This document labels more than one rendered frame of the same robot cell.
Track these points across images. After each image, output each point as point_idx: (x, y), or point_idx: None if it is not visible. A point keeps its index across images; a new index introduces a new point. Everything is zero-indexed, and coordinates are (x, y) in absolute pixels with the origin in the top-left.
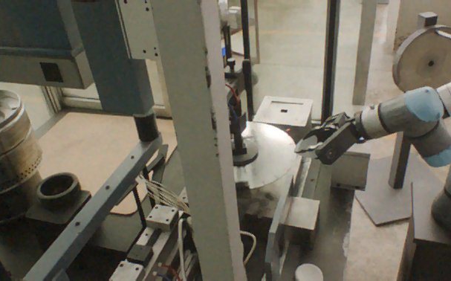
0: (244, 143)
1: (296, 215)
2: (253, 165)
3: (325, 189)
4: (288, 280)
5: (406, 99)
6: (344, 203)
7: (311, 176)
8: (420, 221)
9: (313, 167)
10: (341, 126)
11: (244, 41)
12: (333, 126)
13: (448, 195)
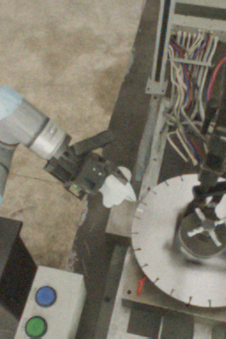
0: (196, 192)
1: (130, 211)
2: (181, 210)
3: (94, 287)
4: (136, 175)
5: (20, 98)
6: (76, 264)
7: (108, 307)
8: (7, 241)
9: (103, 326)
10: (84, 161)
11: None
12: (94, 154)
13: None
